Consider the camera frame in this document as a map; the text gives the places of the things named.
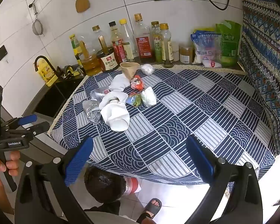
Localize orange snack wrapper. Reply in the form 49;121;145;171
131;75;146;91

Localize tall red label bottle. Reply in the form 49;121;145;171
133;13;155;63

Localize clear plastic wrapper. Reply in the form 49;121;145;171
82;99;102;124

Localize blue white plastic bag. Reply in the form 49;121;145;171
190;29;222;65

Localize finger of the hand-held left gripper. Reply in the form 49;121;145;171
2;114;38;131
7;121;51;138

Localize black sponge rack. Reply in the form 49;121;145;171
61;65;83;80

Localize black faucet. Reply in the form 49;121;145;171
34;55;61;77

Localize person's foot in black slipper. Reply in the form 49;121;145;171
136;198;163;224

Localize yellow dish soap bottle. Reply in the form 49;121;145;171
36;58;58;87

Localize blue patterned curtain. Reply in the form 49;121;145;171
237;0;280;156

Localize black sink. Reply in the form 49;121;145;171
34;78;85;119

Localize green plastic bag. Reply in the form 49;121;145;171
215;20;242;67

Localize clear bottle yellow cap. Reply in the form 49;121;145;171
119;19;136;62

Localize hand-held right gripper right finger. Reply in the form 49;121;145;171
185;135;265;224

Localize pale label bottle gold cap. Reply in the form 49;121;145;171
160;23;175;68

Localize waste bin with black liner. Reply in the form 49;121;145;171
84;166;141;204

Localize soy sauce jug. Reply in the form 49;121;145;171
92;25;119;73

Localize clear plastic bag red label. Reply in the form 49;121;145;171
90;87;111;100

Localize person's left forearm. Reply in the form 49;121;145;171
0;179;16;215

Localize cooking oil jug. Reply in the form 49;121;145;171
77;40;103;76

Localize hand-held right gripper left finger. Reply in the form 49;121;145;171
14;136;95;224

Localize red label bottle black cap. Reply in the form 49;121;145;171
108;21;127;63

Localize glass jar amber contents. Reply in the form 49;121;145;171
179;42;194;64

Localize green snack wrapper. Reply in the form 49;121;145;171
126;93;143;108

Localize green bottle yellow cap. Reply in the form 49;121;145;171
69;34;83;67

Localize brown paper cup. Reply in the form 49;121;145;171
120;62;141;82

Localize black wall switch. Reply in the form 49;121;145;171
0;45;8;61

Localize small white pouch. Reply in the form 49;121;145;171
202;58;222;68

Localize metal mesh strainer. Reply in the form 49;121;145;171
32;3;44;36

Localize green label bottle gold cap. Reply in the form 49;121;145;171
150;21;164;63

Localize small white bottle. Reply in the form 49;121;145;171
172;41;180;62

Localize person's black pants leg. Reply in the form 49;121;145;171
84;200;122;215

